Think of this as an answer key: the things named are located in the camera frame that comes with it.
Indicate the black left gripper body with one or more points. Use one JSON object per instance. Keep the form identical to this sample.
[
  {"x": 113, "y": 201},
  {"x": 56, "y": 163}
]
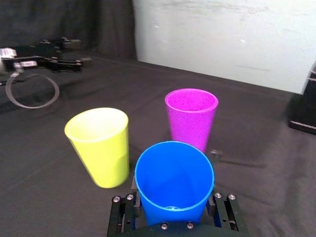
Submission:
[{"x": 37, "y": 55}]

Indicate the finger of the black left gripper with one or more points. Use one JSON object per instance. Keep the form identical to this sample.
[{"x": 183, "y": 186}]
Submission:
[
  {"x": 67, "y": 64},
  {"x": 71, "y": 44}
]

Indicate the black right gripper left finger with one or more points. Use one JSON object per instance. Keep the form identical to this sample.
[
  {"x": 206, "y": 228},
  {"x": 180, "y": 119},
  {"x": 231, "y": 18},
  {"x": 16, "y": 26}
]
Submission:
[{"x": 121, "y": 217}]

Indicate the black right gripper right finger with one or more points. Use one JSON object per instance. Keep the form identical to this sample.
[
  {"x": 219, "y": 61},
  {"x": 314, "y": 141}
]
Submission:
[{"x": 228, "y": 214}]

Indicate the blue plastic cup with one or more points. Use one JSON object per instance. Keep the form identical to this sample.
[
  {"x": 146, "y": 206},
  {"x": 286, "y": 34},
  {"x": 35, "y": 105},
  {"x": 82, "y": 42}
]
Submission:
[{"x": 172, "y": 182}]

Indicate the yellow plastic cup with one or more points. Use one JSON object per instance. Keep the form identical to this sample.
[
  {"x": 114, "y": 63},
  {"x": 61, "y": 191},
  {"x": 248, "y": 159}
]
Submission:
[{"x": 101, "y": 150}]

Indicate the black table cloth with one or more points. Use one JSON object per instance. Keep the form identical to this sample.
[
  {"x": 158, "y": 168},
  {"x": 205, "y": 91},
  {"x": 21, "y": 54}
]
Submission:
[{"x": 49, "y": 160}]

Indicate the magenta plastic cup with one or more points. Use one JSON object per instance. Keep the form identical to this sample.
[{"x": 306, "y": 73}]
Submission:
[{"x": 191, "y": 118}]

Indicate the black rack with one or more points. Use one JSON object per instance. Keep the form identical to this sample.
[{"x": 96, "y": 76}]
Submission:
[{"x": 304, "y": 106}]

